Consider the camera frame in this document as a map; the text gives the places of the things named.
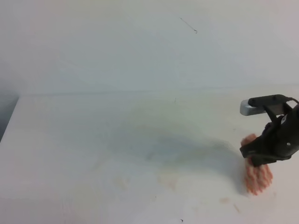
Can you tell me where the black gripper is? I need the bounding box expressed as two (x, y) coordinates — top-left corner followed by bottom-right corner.
(240, 112), (299, 167)

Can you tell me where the pink white checkered rag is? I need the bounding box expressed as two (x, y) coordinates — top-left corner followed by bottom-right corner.
(241, 133), (274, 196)

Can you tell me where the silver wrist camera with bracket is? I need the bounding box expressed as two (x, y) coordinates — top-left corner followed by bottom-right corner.
(240, 94), (299, 122)

